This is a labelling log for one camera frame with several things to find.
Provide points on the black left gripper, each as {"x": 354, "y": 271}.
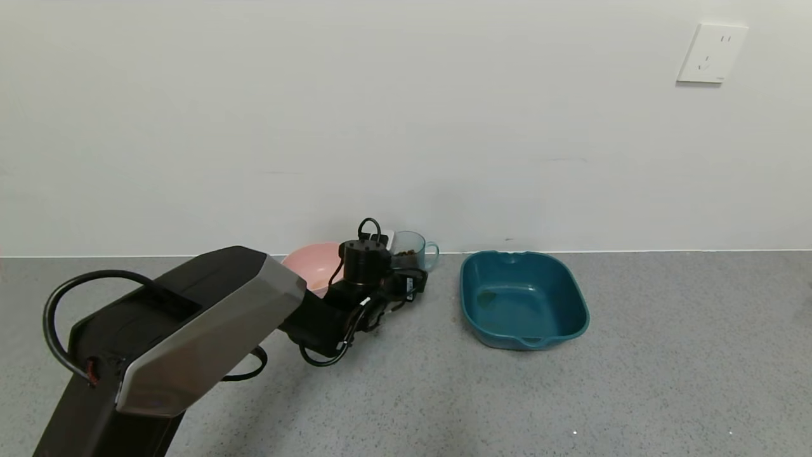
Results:
{"x": 411, "y": 287}

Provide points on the brown solid pellets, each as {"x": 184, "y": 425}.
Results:
{"x": 406, "y": 258}

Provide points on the transparent teal ribbed cup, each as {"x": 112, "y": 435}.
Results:
{"x": 415, "y": 243}

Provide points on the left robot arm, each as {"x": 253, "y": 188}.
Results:
{"x": 209, "y": 317}

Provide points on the pink plastic bowl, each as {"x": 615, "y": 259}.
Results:
{"x": 311, "y": 263}

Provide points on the teal square plastic basin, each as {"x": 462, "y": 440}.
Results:
{"x": 523, "y": 304}

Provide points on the white wall socket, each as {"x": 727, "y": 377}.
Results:
{"x": 712, "y": 54}

